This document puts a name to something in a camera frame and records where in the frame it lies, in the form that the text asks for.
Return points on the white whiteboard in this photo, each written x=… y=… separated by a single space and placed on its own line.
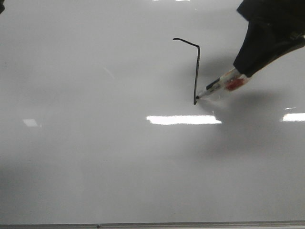
x=97 y=122

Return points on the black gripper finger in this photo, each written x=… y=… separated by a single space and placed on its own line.
x=263 y=44

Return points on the white whiteboard marker pen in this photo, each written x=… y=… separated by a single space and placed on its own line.
x=230 y=81

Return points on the grey aluminium whiteboard frame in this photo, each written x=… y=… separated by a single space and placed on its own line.
x=291 y=224

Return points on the black drawn number seven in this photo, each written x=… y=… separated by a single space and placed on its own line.
x=197 y=66

